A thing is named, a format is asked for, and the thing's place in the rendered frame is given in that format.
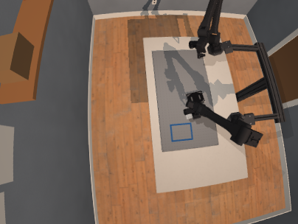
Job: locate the grey flat mat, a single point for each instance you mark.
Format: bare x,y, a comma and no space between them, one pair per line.
178,73

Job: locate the white well plate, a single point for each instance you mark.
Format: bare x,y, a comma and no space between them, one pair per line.
188,116

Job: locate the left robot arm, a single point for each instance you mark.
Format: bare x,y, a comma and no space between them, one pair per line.
241,132

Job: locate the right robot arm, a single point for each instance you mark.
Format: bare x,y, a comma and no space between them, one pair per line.
213,13

